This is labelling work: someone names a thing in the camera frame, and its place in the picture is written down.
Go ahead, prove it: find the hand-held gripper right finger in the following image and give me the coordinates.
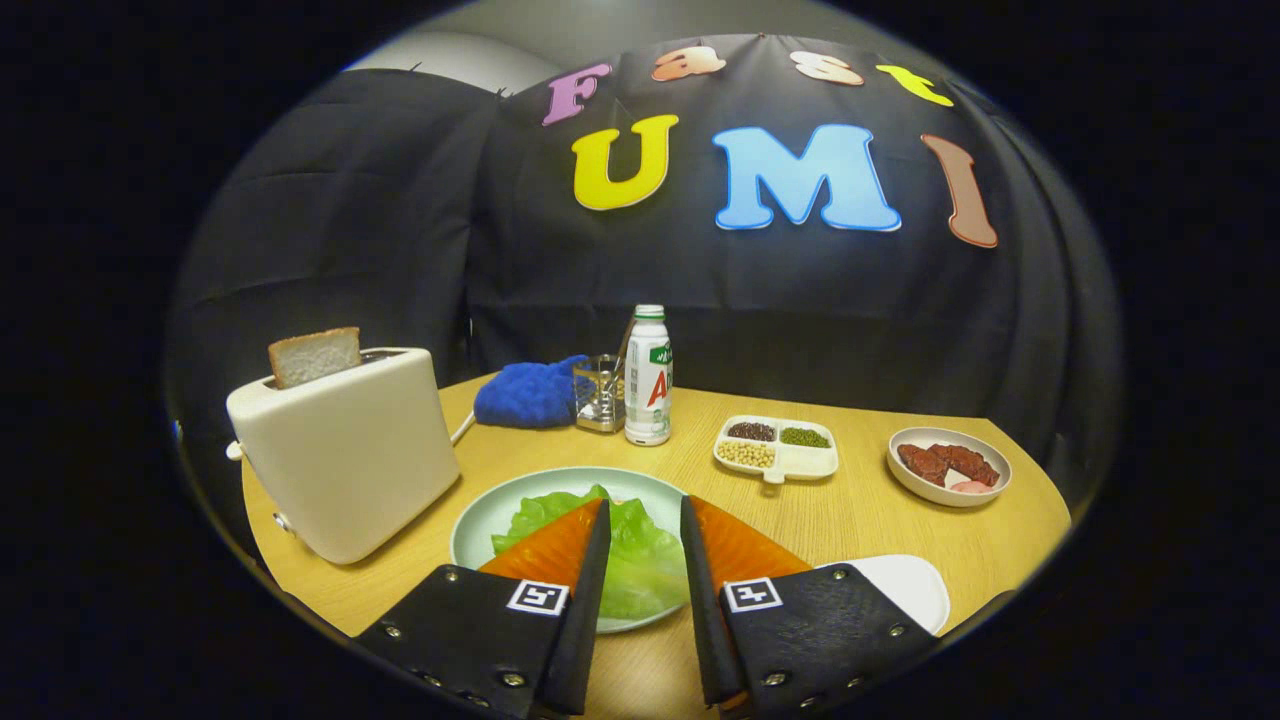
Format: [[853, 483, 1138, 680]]
[[680, 494, 941, 716]]

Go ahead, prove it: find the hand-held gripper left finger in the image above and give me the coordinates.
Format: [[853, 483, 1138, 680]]
[[355, 498, 613, 720]]

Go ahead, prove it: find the green lettuce leaf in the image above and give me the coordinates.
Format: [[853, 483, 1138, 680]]
[[490, 485, 691, 621]]

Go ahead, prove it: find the toasted bread slice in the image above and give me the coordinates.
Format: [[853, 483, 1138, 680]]
[[267, 326, 363, 391]]

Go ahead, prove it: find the pale green round plate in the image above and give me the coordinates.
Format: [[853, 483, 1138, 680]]
[[450, 466, 693, 635]]

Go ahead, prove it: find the white divided dish with beans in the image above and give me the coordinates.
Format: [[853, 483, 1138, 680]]
[[712, 414, 841, 485]]

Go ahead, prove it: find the white square plate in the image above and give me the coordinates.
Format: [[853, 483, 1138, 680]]
[[815, 554, 952, 637]]

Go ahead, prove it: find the clear utensil holder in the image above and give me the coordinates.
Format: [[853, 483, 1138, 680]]
[[572, 353, 629, 434]]

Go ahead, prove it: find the blue cloth mitt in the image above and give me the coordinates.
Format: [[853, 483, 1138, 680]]
[[473, 355, 591, 430]]

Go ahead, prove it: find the white drink bottle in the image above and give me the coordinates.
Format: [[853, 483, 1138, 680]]
[[624, 304, 674, 447]]

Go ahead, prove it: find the round beige plate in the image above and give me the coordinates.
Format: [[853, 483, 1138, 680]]
[[887, 427, 1013, 509]]

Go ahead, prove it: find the dark red meat piece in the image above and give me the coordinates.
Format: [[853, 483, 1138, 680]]
[[897, 443, 951, 488], [930, 444, 1000, 488]]

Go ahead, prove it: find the white toaster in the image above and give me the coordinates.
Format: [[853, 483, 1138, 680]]
[[225, 347, 462, 567]]

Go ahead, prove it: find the black backdrop cloth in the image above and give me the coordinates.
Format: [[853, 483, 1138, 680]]
[[165, 30, 1126, 521]]

